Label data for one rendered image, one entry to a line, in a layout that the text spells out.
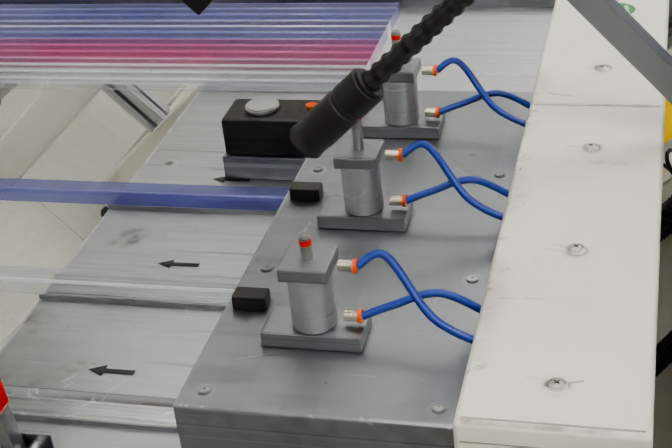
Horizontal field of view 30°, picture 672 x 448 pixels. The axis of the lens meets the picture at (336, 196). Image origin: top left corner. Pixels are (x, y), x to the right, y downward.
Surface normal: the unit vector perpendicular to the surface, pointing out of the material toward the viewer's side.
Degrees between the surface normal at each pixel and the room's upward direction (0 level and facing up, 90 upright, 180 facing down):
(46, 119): 90
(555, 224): 47
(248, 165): 90
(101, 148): 0
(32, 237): 0
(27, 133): 90
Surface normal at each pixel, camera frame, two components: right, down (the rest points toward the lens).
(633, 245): -0.10, -0.87
